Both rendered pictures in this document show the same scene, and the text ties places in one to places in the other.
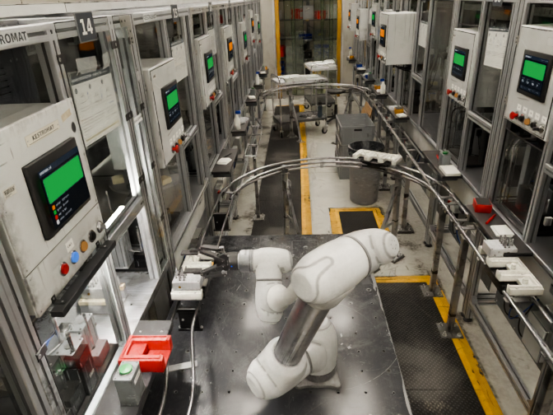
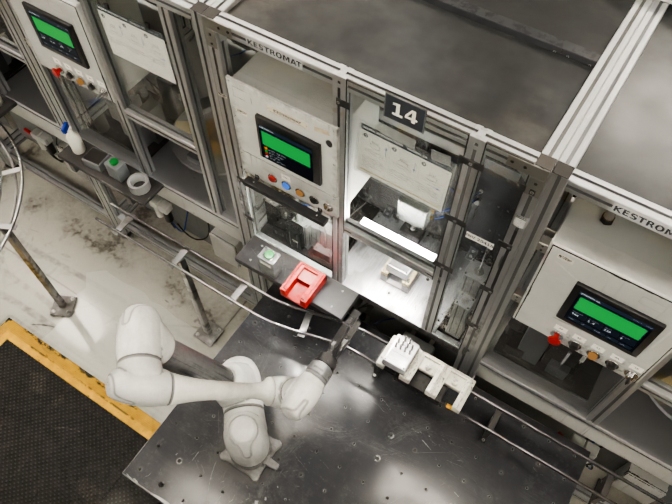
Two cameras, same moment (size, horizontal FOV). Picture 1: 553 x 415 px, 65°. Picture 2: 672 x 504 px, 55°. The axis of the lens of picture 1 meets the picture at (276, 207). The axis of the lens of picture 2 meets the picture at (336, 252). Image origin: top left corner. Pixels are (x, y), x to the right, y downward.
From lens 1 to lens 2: 233 cm
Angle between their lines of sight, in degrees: 82
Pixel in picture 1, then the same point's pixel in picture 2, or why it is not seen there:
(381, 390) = (192, 491)
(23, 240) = (243, 136)
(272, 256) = (292, 388)
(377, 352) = not seen: outside the picture
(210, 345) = (346, 374)
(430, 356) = not seen: outside the picture
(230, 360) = not seen: hidden behind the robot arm
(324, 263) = (126, 318)
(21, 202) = (249, 123)
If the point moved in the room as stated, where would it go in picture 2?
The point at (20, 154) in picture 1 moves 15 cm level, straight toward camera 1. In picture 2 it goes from (258, 107) to (210, 108)
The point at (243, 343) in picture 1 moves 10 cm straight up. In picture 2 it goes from (329, 404) to (328, 396)
